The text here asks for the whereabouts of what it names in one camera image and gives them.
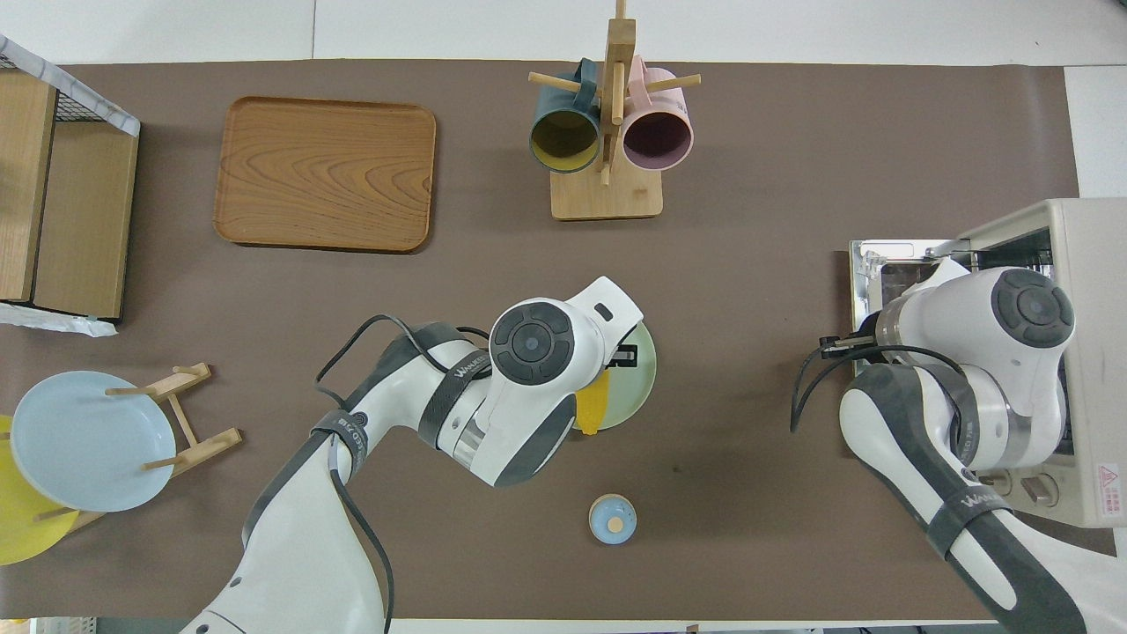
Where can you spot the pale green plate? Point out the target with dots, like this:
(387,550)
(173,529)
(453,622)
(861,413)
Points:
(638,387)

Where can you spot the small oven knob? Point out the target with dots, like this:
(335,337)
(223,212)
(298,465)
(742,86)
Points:
(999,481)

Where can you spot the pink mug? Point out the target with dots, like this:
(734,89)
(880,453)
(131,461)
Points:
(656,141)

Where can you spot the yellow plate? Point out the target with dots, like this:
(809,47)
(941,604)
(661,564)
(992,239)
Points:
(22,537)

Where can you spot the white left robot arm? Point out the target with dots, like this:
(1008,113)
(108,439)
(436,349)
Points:
(528,343)

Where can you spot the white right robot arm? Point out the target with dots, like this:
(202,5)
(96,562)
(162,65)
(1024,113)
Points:
(1030,308)

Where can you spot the light blue plate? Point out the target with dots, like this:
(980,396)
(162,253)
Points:
(88,440)

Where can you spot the brown table mat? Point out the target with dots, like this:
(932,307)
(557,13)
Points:
(440,291)

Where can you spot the toaster oven glass door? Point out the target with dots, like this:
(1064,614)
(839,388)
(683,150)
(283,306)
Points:
(894,273)

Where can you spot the large oven knob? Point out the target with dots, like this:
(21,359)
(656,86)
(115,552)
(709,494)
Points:
(1042,491)

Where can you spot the yellow corn cob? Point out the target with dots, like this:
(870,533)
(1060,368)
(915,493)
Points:
(592,405)

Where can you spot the dark teal mug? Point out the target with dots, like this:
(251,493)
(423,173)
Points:
(563,141)

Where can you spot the white toaster oven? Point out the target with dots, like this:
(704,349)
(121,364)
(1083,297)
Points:
(1101,264)

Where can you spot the wooden serving tray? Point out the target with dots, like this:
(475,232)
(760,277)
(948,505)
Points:
(326,176)

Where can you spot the wooden plate rack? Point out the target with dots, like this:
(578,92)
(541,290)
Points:
(211,447)

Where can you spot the wooden mug tree stand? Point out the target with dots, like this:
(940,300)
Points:
(607,198)

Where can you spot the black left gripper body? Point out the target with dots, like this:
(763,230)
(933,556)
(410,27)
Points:
(623,345)

